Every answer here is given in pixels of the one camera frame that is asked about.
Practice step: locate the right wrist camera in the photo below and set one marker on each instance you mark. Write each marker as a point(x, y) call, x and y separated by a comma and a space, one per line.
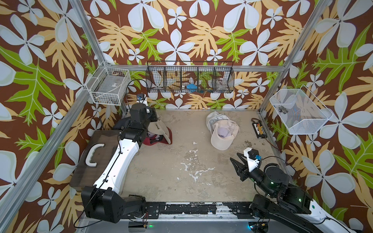
point(253, 158)

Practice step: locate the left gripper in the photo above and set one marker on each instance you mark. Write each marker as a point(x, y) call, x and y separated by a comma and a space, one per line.
point(151, 113)

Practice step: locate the brown lidded storage box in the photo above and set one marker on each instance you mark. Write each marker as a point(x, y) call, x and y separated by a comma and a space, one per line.
point(104, 163)

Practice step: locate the white wire basket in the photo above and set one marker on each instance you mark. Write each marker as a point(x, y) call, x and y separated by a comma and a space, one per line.
point(108, 85)

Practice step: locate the small dark object in basket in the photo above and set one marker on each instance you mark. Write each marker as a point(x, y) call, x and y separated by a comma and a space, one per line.
point(283, 110)

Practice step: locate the cream pink baseball cap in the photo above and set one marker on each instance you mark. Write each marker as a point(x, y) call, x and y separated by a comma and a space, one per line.
point(224, 133)

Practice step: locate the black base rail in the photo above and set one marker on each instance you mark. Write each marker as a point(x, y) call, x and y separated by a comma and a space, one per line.
point(155, 210)

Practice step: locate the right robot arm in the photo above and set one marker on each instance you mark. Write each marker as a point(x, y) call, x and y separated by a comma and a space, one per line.
point(282, 201)

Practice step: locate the blue object in basket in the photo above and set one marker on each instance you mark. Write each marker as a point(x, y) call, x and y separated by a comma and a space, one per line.
point(192, 87)

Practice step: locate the white baseball cap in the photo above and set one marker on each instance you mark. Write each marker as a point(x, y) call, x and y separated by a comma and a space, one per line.
point(214, 117)

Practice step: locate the black orange device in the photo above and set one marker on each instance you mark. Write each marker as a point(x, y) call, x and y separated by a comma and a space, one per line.
point(258, 128)

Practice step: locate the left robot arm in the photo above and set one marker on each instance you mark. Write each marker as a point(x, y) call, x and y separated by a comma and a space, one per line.
point(102, 200)

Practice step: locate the white mesh basket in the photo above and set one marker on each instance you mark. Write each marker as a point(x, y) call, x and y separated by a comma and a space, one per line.
point(306, 113)

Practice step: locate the maroon baseball cap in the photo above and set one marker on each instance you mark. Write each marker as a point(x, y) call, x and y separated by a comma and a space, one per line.
point(152, 140)

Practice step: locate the black baseball cap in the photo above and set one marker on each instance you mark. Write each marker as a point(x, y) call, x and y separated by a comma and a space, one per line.
point(122, 124)

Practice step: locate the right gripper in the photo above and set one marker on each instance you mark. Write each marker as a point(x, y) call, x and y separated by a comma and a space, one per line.
point(241, 171)

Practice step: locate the black wire basket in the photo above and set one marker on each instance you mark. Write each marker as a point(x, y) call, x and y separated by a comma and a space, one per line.
point(175, 76)

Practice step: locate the beige baseball cap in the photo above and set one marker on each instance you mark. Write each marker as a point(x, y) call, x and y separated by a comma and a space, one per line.
point(159, 128)

